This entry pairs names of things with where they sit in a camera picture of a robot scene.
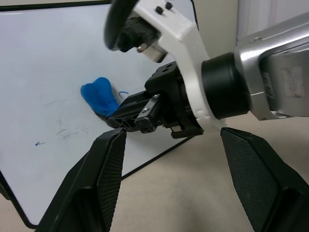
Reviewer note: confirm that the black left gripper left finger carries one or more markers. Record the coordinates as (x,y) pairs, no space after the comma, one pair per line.
(96,178)

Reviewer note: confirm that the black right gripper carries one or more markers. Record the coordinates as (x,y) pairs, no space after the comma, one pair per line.
(172,96)

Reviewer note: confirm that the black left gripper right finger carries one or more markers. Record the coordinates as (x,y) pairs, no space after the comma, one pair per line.
(260,183)

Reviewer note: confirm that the blue whiteboard eraser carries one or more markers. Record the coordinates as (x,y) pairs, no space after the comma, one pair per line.
(99,96)

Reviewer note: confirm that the black-framed whiteboard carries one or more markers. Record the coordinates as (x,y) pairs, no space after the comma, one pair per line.
(43,84)

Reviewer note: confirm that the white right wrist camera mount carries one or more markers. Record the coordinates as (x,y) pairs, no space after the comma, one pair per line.
(186,31)

